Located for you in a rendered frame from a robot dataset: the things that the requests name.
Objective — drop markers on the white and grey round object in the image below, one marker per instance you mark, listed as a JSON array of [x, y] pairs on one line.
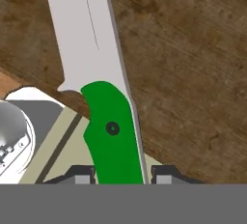
[[41, 118]]

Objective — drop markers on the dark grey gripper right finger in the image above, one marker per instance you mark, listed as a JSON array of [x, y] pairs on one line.
[[164, 173]]

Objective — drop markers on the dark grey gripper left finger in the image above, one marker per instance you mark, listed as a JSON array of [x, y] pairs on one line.
[[83, 173]]

